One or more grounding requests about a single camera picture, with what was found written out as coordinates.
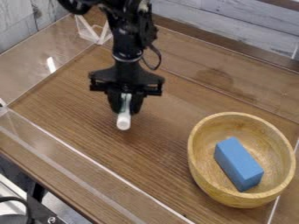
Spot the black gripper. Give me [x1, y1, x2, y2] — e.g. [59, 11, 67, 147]
[88, 60, 164, 115]

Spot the green Expo marker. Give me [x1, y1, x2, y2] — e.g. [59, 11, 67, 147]
[116, 94, 132, 130]

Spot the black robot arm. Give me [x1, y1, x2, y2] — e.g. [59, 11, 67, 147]
[58, 0, 164, 115]

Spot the brown wooden bowl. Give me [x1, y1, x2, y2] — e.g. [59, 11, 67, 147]
[187, 112, 295, 208]

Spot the blue foam block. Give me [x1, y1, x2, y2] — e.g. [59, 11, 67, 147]
[214, 137, 265, 192]

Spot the black metal table leg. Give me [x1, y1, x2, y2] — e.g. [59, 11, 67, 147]
[32, 183, 47, 202]

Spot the clear acrylic corner bracket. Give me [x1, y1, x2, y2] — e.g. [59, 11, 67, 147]
[75, 15, 112, 46]

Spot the black cable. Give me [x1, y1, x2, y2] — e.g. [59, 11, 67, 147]
[0, 197, 34, 224]

